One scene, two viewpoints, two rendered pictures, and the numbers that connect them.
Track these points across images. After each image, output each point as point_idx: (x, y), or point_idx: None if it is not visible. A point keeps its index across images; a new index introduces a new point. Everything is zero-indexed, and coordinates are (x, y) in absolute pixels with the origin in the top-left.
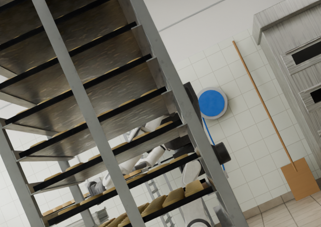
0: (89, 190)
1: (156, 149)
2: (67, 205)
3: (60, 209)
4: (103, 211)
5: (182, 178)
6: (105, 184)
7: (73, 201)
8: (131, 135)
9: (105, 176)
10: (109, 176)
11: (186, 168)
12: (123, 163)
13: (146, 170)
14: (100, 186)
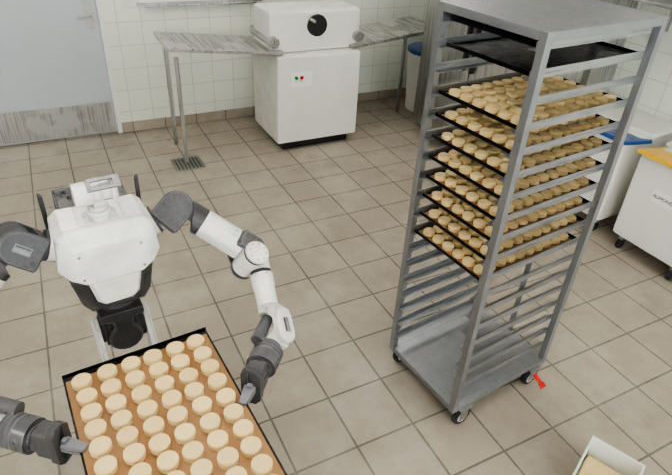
0: (261, 381)
1: None
2: (266, 438)
3: (273, 450)
4: None
5: (154, 336)
6: (294, 336)
7: (253, 429)
8: (266, 252)
9: (282, 328)
10: (290, 321)
11: (151, 318)
12: (276, 297)
13: (123, 358)
14: (279, 352)
